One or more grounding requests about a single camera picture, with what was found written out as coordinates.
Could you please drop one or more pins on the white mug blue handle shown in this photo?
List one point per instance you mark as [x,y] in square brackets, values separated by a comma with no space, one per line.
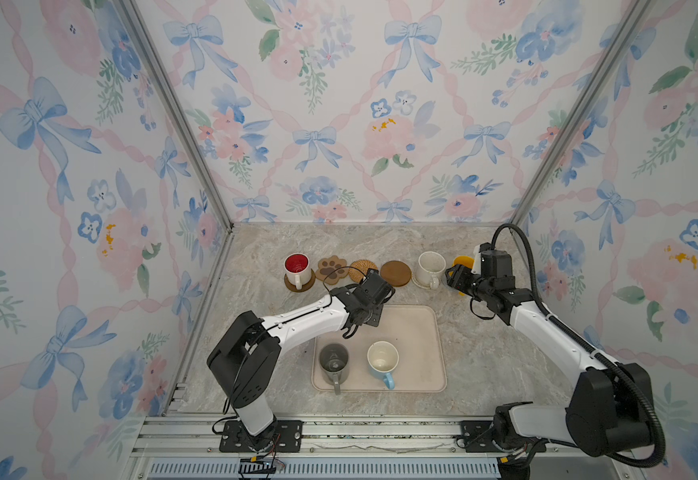
[383,358]

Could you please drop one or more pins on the aluminium frame post left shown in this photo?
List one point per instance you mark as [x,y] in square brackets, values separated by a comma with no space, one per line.
[155,67]

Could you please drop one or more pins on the yellow mug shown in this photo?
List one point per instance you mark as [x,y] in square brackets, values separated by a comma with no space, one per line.
[464,260]

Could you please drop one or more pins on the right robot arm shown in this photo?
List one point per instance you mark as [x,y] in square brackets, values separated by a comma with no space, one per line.
[611,409]

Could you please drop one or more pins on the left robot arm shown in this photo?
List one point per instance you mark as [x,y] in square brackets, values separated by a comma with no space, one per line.
[244,360]

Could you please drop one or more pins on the white mug red inside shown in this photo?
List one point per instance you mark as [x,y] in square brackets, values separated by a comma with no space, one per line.
[298,266]

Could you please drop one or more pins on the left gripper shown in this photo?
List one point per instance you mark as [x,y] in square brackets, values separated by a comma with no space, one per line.
[376,316]

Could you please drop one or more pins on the plain round wooden coaster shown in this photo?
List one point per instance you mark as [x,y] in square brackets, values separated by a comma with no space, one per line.
[396,273]

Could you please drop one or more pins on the beige serving tray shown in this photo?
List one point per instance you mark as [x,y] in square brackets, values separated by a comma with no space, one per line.
[413,331]

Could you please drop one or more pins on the cream white mug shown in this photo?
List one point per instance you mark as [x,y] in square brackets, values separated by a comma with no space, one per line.
[429,265]

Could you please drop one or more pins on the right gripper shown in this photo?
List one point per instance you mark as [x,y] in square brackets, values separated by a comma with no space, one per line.
[461,273]

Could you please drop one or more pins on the aluminium frame post right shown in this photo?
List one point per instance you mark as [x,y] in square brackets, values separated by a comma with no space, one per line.
[623,36]

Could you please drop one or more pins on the grey glass mug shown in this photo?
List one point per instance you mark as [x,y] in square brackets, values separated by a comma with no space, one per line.
[333,360]

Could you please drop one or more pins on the dark glossy wooden round coaster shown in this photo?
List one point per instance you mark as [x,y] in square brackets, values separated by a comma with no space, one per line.
[303,287]

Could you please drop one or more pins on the woven rattan round coaster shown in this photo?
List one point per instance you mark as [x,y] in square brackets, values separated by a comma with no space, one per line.
[360,268]

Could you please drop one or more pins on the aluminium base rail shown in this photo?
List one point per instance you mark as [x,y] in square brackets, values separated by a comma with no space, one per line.
[188,446]

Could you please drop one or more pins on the aluminium frame post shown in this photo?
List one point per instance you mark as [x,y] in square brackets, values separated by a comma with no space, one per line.
[623,36]
[155,67]

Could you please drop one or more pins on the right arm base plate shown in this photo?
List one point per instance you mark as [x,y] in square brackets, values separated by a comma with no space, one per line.
[483,436]

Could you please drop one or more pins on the cork paw print coaster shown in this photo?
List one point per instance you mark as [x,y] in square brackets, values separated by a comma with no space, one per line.
[330,270]

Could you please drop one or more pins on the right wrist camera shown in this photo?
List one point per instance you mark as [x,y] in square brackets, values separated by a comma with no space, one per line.
[491,262]

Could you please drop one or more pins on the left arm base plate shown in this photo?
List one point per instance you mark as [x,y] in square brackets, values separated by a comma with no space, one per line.
[282,436]

